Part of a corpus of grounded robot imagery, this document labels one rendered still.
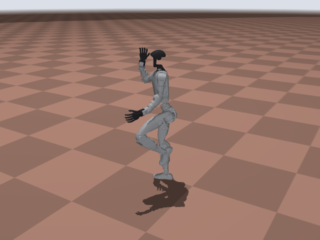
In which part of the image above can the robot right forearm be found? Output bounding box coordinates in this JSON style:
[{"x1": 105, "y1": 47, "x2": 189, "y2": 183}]
[{"x1": 138, "y1": 61, "x2": 149, "y2": 77}]

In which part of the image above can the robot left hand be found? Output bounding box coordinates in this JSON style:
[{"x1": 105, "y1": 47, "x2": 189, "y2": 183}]
[{"x1": 125, "y1": 108, "x2": 145, "y2": 123}]

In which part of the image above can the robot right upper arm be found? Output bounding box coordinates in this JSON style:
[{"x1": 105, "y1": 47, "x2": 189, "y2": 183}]
[{"x1": 142, "y1": 69, "x2": 157, "y2": 84}]

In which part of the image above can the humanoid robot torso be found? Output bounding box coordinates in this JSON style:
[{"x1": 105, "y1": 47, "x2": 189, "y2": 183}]
[{"x1": 152, "y1": 68, "x2": 177, "y2": 119}]

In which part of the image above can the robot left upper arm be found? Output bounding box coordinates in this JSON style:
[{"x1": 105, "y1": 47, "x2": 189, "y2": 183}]
[{"x1": 153, "y1": 73, "x2": 167, "y2": 101}]

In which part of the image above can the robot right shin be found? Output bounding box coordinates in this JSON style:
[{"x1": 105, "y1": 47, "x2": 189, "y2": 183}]
[{"x1": 159, "y1": 145, "x2": 170, "y2": 175}]

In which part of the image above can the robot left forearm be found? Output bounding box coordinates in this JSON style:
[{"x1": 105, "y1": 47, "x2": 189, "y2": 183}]
[{"x1": 142, "y1": 95, "x2": 162, "y2": 116}]

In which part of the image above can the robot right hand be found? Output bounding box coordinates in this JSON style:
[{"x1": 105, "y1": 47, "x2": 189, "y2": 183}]
[{"x1": 139, "y1": 47, "x2": 150, "y2": 66}]

